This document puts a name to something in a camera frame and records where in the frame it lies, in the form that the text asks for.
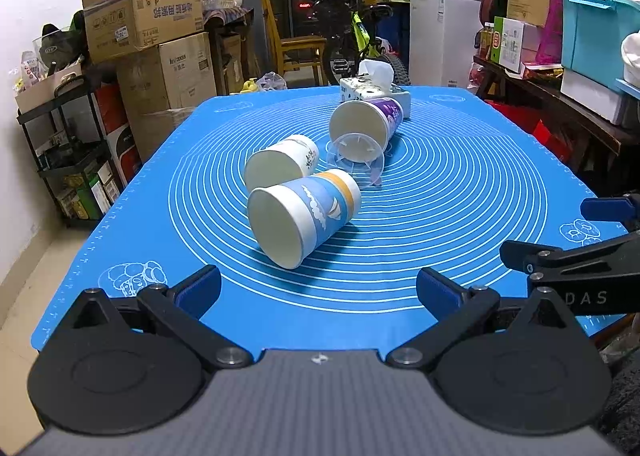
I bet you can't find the blue sailboat paper cup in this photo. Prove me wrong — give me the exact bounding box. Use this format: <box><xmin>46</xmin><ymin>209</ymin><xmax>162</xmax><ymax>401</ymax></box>
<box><xmin>247</xmin><ymin>169</ymin><xmax>361</xmax><ymax>270</ymax></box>

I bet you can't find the clear plastic cup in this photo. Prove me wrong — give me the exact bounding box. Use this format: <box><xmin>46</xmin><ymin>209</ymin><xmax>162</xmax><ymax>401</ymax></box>
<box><xmin>326</xmin><ymin>133</ymin><xmax>385</xmax><ymax>190</ymax></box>

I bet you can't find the purple white paper cup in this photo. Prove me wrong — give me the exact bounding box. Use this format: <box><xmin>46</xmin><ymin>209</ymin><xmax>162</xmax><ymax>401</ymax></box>
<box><xmin>329</xmin><ymin>98</ymin><xmax>404</xmax><ymax>153</ymax></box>

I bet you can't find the dark wooden side table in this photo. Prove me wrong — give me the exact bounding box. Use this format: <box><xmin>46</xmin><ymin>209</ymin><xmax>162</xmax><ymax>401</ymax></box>
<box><xmin>473</xmin><ymin>56</ymin><xmax>639</xmax><ymax>196</ymax></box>

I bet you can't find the teal plastic storage bin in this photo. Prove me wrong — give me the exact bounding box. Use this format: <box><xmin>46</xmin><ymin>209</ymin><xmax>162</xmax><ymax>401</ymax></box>
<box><xmin>561</xmin><ymin>0</ymin><xmax>640</xmax><ymax>91</ymax></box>

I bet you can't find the green white carton box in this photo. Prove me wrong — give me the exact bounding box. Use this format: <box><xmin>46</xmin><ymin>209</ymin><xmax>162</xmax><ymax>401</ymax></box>
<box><xmin>489</xmin><ymin>16</ymin><xmax>525</xmax><ymax>72</ymax></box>

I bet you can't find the black metal shelf rack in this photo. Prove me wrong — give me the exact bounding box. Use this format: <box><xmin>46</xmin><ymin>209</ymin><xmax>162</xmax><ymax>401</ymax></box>
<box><xmin>16</xmin><ymin>74</ymin><xmax>115</xmax><ymax>231</ymax></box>

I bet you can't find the blue silicone baking mat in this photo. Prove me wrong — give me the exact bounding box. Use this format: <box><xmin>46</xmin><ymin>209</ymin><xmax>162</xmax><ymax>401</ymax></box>
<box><xmin>30</xmin><ymin>84</ymin><xmax>630</xmax><ymax>352</ymax></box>

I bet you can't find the lower cardboard box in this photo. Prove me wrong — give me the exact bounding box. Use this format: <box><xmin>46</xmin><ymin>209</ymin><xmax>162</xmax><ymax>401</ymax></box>
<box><xmin>116</xmin><ymin>32</ymin><xmax>217</xmax><ymax>161</ymax></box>

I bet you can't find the tissue box with tissue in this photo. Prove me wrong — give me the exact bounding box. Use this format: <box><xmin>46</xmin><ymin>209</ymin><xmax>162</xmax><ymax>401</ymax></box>
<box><xmin>340</xmin><ymin>60</ymin><xmax>411</xmax><ymax>120</ymax></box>

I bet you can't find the top open cardboard box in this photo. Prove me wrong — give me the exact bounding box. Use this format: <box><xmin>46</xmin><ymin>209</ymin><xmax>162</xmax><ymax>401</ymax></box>
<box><xmin>81</xmin><ymin>0</ymin><xmax>204</xmax><ymax>64</ymax></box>

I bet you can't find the yellow wooden chair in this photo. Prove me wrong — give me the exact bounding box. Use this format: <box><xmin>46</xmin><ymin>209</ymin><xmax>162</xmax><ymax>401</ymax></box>
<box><xmin>260</xmin><ymin>0</ymin><xmax>328</xmax><ymax>86</ymax></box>

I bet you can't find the bicycle with green frame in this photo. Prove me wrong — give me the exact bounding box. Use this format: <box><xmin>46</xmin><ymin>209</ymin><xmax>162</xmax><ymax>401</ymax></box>
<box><xmin>311</xmin><ymin>0</ymin><xmax>410</xmax><ymax>86</ymax></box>

